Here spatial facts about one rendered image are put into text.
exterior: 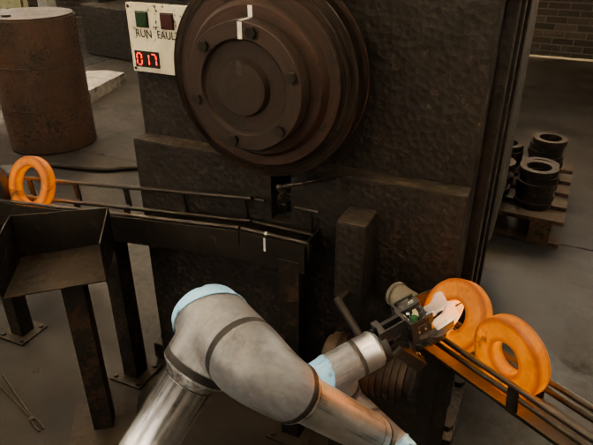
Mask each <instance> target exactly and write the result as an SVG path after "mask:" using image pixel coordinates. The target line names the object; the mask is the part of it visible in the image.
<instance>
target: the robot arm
mask: <svg viewBox="0 0 593 445"><path fill-rule="evenodd" d="M406 298H408V301H406V302H404V303H402V304H400V305H397V303H399V302H401V301H403V300H404V299H406ZM390 306H391V310H392V315H393V316H392V317H391V318H389V319H387V320H385V321H383V322H381V323H378V322H377V321H373V322H371V327H372V329H370V330H368V331H364V332H363V333H362V334H360V335H358V336H356V337H354V338H352V339H350V340H348V341H347V342H346V343H343V344H341V345H339V346H338V347H336V348H334V349H332V350H330V351H329V352H327V353H325V354H323V355H319V356H318V357H317V358H316V359H314V360H313V361H312V362H310V363H309V364H308V363H306V362H304V361H303V360H302V359H301V358H300V357H299V356H298V355H297V354H296V353H295V352H294V351H293V350H292V349H291V348H290V347H289V346H288V345H287V344H286V343H285V341H284V340H283V339H282V338H281V337H280V336H279V334H278V333H277V332H276V331H275V330H274V329H273V328H272V327H271V326H270V325H268V324H267V322H265V321H264V320H263V319H262V318H261V317H260V316H259V315H258V314H257V313H256V312H255V311H254V310H253V309H252V308H251V307H250V306H249V305H248V304H247V302H246V300H245V299H244V298H243V297H242V296H240V295H239V294H237V293H235V292H234V291H233V290H232V289H231V288H229V287H227V286H224V285H221V284H207V285H204V286H202V287H200V288H196V289H194V290H191V291H190V292H188V293H187V294H186V295H184V296H183V297H182V298H181V299H180V300H179V302H178V303H177V304H176V307H175V308H174V311H173V313H172V317H171V321H172V328H173V331H174V332H175V335H174V336H173V338H172V339H171V341H170V343H169V345H168V347H167V348H166V350H165V351H164V357H165V360H166V363H167V366H166V367H165V369H164V371H163V372H162V374H161V376H160V378H159V379H158V381H157V382H156V383H155V385H154V387H153V389H152V390H151V392H150V394H149V395H148V397H147V399H146V401H145V402H144V403H143V405H142V406H141V408H140V410H139V412H138V413H137V415H136V417H135V418H134V420H133V421H132V423H131V424H130V426H129V428H128V429H127V431H126V432H125V434H124V436H123V438H122V440H121V441H120V442H119V443H118V445H180V444H181V443H182V441H183V440H184V437H185V436H186V435H187V434H188V432H189V430H190V429H191V427H192V425H193V423H194V422H195V420H196V418H197V417H198V415H199V414H200V412H201V411H202V409H203V408H204V406H205V404H206V402H207V401H208V399H209V397H210V396H211V395H212V394H213V393H215V392H220V391H223V392H224V393H226V394H227V395H228V396H230V397H232V398H233V399H235V400H237V401H238V402H239V403H241V404H243V405H245V406H247V407H249V408H250V409H252V410H254V411H256V412H258V413H261V414H263V415H265V416H267V417H269V418H271V419H273V420H276V421H278V422H280V423H282V424H285V425H294V424H296V423H298V424H300V425H302V426H305V427H307V428H310V429H311V430H313V431H315V432H317V433H319V434H322V435H324V436H326V437H327V438H330V439H332V440H334V441H337V442H339V443H340V444H342V445H417V444H416V443H415V442H414V441H413V440H412V439H411V438H410V437H409V435H408V434H406V433H405V432H403V431H402V430H401V429H400V428H399V427H398V426H397V425H396V424H395V423H394V422H393V421H392V420H391V419H390V418H389V417H388V416H387V415H386V414H385V413H384V412H383V411H382V410H381V409H380V408H379V407H377V406H376V405H375V404H374V403H373V402H372V401H371V400H370V399H369V398H368V397H367V396H366V395H364V394H363V392H362V391H361V389H360V386H359V382H358V380H360V379H362V378H363V377H365V376H366V375H367V374H370V373H372V372H374V371H376V370H377V369H379V368H381V367H382V366H384V365H385V364H386V362H388V361H390V360H391V359H393V356H394V357H396V358H398V359H399V360H400V361H402V362H403V363H405V364H407V365H408V366H409V367H411V368H412V369H415V370H417V371H418V372H420V371H421V370H422V369H423V368H424V367H425V366H426V365H427V363H426V362H425V360H424V357H423V355H422V354H421V353H420V352H419V351H417V350H416V349H419V350H421V349H422V348H423V347H425V346H428V345H429V346H432V345H433V344H435V343H438V342H440V341H442V340H443V339H445V338H446V337H447V336H448V334H449V333H450V332H451V330H452V329H453V328H454V325H455V323H456V322H457V321H458V320H459V318H460V316H461V315H462V311H463V308H464V306H463V304H462V303H461V302H460V301H458V300H454V301H447V300H446V298H445V296H444V294H443V293H442V292H441V291H439V292H437V293H435V294H434V295H433V298H432V301H431V303H430V304H429V305H427V306H425V307H422V306H421V303H420V300H419V299H418V298H417V297H413V296H412V293H410V294H409V295H407V296H406V297H404V298H401V299H399V300H397V301H396V302H394V303H393V304H391V305H390ZM432 325H433V326H434V328H432Z"/></svg>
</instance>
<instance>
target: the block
mask: <svg viewBox="0 0 593 445"><path fill-rule="evenodd" d="M377 223H378V213H377V211H375V210H372V209H368V208H363V207H354V206H351V207H348V208H347V210H346V211H345V212H344V213H343V214H342V216H341V217H340V218H339V220H338V221H337V225H336V248H335V272H334V296H335V295H336V294H338V293H340V292H341V291H343V290H348V291H349V293H350V295H349V297H347V298H345V299H343V302H344V303H346V304H350V305H355V306H361V305H362V304H363V302H364V301H365V299H366V298H367V296H368V294H369V292H370V291H371V289H372V281H373V269H374V258H375V246H376V235H377Z"/></svg>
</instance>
